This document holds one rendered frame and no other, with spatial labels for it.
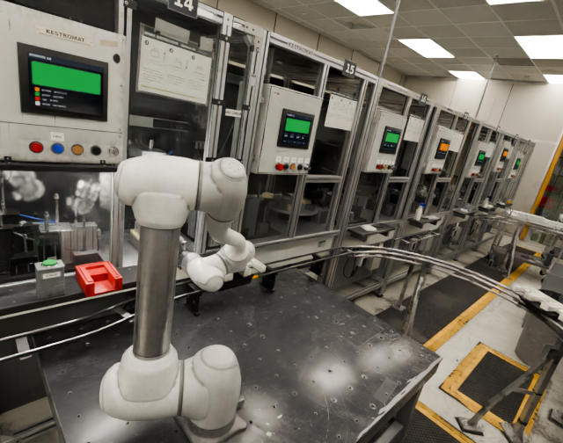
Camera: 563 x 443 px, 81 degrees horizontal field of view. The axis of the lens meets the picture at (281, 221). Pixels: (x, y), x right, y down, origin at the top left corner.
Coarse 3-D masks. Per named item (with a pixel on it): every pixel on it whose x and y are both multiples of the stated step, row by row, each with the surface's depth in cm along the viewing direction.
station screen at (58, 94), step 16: (32, 64) 101; (48, 64) 103; (64, 64) 106; (80, 64) 109; (32, 80) 102; (32, 96) 103; (48, 96) 106; (64, 96) 109; (80, 96) 112; (96, 96) 115; (80, 112) 113; (96, 112) 116
